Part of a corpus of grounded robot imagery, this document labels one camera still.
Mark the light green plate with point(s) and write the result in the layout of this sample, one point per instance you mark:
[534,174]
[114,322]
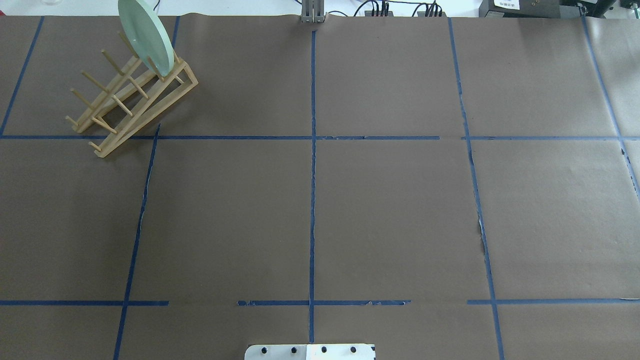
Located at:
[147,35]

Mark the wooden plate rack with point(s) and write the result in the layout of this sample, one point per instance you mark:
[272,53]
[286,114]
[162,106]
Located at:
[132,99]

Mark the orange black usb hub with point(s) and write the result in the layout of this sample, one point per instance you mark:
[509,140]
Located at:
[379,9]

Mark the black computer box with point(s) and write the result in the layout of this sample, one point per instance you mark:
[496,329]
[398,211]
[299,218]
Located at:
[549,9]

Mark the aluminium frame post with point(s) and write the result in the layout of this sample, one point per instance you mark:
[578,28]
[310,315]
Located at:
[312,11]

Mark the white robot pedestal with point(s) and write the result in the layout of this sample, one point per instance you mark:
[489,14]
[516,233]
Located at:
[322,351]

